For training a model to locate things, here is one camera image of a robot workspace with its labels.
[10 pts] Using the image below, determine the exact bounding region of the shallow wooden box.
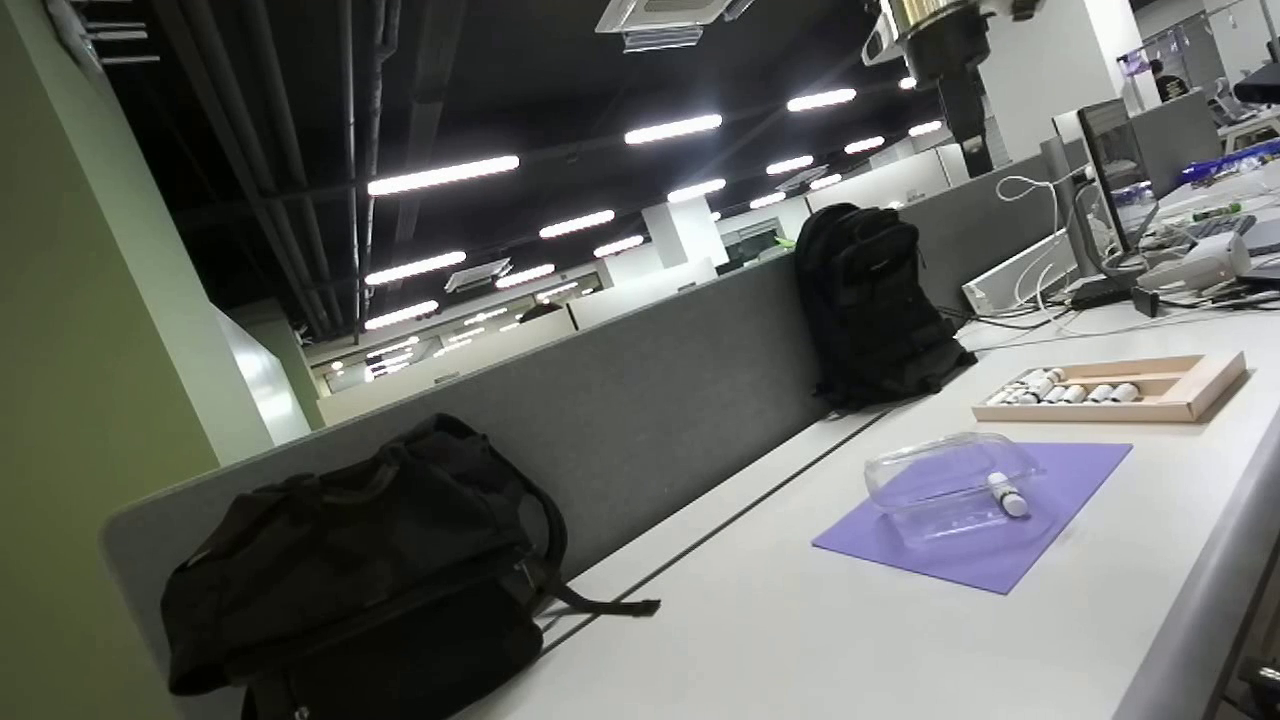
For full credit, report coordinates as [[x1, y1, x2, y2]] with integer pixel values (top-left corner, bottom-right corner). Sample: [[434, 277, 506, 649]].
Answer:
[[970, 349, 1251, 428]]

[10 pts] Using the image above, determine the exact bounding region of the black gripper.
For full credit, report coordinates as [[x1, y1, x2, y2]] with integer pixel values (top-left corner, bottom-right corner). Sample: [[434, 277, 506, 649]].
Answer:
[[905, 9, 1001, 180]]

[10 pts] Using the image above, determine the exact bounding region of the clear plastic bowl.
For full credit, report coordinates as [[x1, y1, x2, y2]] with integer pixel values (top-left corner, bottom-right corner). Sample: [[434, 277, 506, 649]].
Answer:
[[859, 428, 1053, 551]]

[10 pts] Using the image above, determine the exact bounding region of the small white-capped bottle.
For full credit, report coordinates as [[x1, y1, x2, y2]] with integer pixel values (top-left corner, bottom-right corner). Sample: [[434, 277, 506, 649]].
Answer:
[[983, 469, 1036, 525]]

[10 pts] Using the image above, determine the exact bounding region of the computer monitor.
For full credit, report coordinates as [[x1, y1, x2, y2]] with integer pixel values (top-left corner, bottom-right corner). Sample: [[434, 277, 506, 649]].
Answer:
[[1073, 83, 1227, 259]]

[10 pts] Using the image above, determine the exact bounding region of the purple mat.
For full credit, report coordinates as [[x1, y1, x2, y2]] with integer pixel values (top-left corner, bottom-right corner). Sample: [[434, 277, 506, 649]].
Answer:
[[808, 441, 1138, 599]]

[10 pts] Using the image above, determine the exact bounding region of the white cable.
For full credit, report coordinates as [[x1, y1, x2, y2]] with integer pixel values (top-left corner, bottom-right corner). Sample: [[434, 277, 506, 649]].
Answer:
[[993, 168, 1081, 272]]

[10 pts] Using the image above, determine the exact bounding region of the white desktop device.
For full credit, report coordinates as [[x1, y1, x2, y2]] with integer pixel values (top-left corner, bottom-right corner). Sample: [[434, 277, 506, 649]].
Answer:
[[961, 228, 1090, 326]]

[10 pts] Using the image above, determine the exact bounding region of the black duffel bag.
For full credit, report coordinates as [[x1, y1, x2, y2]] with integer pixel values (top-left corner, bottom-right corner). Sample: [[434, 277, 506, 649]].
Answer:
[[157, 408, 665, 720]]

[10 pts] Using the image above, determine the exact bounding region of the black backpack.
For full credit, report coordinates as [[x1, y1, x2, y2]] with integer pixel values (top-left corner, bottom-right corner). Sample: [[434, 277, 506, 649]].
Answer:
[[792, 200, 979, 414]]

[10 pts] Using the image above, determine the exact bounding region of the ceiling air conditioner unit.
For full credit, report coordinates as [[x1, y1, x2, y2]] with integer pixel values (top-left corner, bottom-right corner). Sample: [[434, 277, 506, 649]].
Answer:
[[591, 0, 752, 59]]

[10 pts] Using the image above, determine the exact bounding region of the grey desk partition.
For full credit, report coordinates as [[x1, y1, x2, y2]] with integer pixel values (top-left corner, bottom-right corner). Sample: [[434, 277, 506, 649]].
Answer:
[[99, 143, 1073, 720]]

